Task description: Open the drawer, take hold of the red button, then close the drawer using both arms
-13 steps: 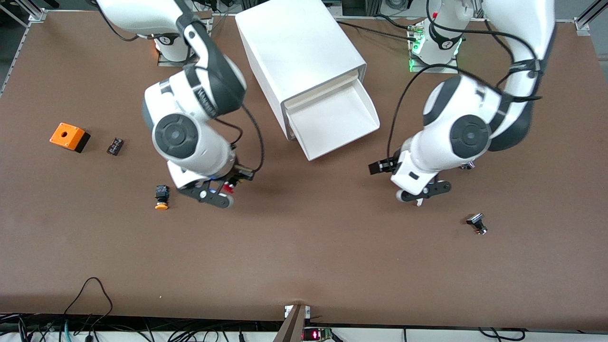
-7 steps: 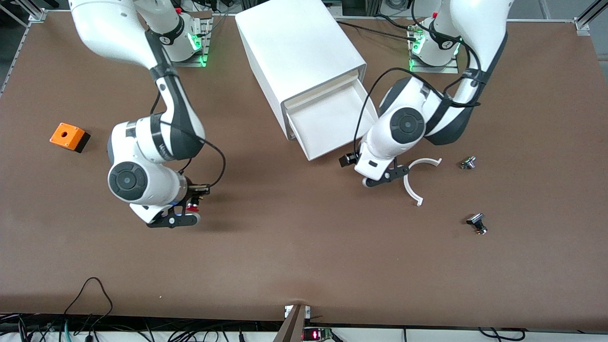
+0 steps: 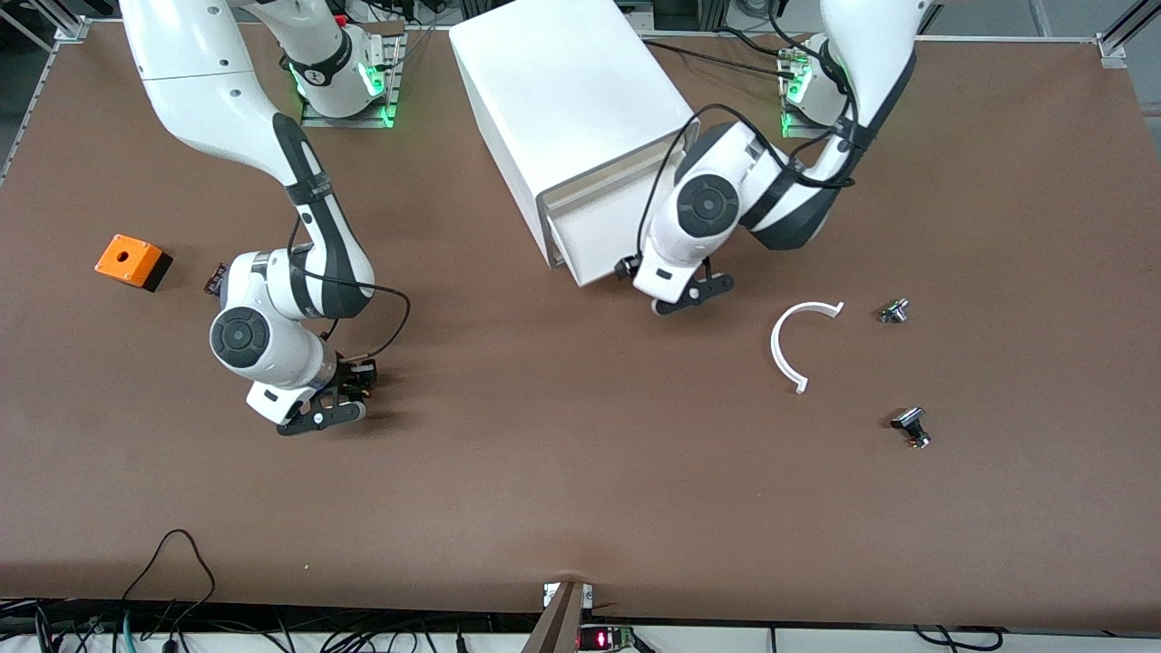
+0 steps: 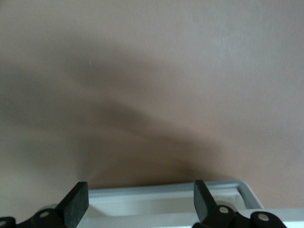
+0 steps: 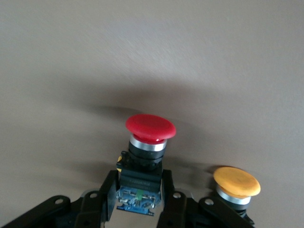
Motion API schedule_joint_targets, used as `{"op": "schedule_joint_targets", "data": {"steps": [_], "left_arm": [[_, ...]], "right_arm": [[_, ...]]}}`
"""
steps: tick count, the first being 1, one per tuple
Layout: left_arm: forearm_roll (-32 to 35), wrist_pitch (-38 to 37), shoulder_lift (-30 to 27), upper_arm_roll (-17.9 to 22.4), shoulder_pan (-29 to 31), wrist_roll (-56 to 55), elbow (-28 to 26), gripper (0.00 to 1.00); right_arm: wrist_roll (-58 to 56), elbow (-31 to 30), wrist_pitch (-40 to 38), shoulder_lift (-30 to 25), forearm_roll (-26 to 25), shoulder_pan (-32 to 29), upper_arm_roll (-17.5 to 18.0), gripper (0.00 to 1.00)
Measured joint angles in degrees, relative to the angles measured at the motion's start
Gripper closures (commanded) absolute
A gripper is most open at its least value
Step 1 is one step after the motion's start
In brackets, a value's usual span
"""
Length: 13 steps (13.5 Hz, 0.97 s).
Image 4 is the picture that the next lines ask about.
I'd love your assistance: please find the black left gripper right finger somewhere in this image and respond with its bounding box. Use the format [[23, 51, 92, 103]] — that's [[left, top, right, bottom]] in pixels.
[[192, 180, 285, 228]]

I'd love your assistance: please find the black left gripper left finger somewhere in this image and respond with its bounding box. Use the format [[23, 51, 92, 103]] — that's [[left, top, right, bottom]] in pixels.
[[16, 181, 90, 228]]

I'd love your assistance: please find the white plastic tray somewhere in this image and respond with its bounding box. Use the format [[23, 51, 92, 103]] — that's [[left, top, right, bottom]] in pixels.
[[88, 180, 264, 217]]

